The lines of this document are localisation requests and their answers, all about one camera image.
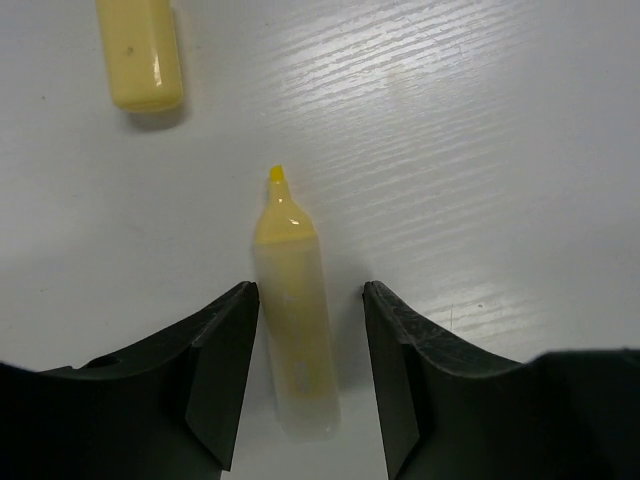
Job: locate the yellow highlighter cap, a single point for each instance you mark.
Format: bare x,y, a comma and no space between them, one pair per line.
141,55

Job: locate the yellow highlighter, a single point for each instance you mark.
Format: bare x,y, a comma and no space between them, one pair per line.
292,294

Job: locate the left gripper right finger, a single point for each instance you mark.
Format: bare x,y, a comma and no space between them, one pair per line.
449,409

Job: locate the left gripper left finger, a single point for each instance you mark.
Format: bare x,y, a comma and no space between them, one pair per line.
165,407

